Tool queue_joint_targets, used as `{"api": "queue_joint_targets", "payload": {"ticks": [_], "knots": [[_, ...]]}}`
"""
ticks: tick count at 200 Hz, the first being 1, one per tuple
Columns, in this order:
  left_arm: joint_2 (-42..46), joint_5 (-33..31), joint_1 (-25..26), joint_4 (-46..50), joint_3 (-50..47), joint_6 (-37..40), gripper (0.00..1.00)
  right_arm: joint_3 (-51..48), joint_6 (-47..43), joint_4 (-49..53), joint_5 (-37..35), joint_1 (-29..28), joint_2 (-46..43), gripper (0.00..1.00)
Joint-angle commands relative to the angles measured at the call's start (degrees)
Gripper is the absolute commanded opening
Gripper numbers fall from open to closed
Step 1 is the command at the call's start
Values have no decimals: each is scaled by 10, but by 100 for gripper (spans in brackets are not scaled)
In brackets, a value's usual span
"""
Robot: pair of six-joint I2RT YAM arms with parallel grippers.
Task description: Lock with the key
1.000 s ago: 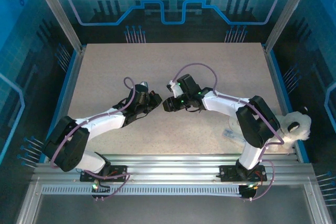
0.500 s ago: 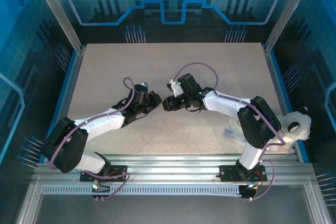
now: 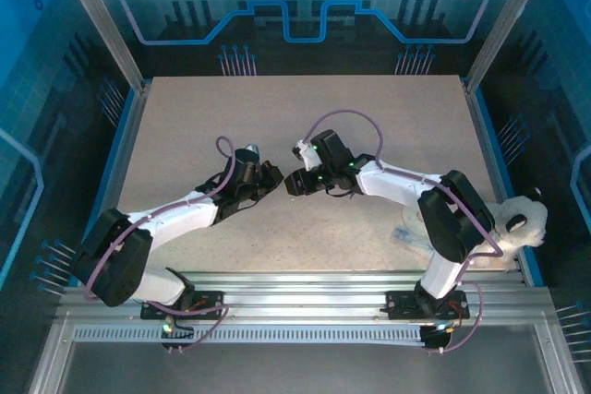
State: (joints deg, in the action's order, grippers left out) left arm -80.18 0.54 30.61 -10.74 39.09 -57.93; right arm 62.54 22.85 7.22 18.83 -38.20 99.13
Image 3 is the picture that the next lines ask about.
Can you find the aluminium side rail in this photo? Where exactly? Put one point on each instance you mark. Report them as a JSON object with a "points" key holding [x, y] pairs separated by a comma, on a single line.
{"points": [[128, 135], [488, 135]]}

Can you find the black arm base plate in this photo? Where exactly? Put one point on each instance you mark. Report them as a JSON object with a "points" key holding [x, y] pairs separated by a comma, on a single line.
{"points": [[208, 304], [401, 305]]}

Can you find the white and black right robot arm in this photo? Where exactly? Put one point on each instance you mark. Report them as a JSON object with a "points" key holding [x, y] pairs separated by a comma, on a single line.
{"points": [[392, 186]]}

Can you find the grey metal panel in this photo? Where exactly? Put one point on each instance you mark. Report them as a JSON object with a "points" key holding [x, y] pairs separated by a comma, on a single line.
{"points": [[300, 371]]}

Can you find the clear plastic bag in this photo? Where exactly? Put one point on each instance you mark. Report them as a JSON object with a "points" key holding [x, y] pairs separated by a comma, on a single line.
{"points": [[413, 242]]}

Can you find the aluminium front rail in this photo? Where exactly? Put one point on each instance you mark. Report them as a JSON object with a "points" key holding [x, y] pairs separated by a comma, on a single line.
{"points": [[300, 297]]}

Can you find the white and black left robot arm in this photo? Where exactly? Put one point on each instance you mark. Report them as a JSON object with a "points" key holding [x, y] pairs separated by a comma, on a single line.
{"points": [[180, 216]]}

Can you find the aluminium corner post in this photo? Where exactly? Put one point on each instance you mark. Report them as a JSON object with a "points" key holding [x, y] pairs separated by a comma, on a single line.
{"points": [[106, 20], [504, 20]]}

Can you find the black circuit board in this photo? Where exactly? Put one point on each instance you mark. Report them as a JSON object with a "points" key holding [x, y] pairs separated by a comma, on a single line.
{"points": [[436, 343], [182, 347]]}

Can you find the white and black plush toy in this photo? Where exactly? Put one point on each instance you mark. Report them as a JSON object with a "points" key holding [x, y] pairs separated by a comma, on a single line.
{"points": [[526, 218]]}

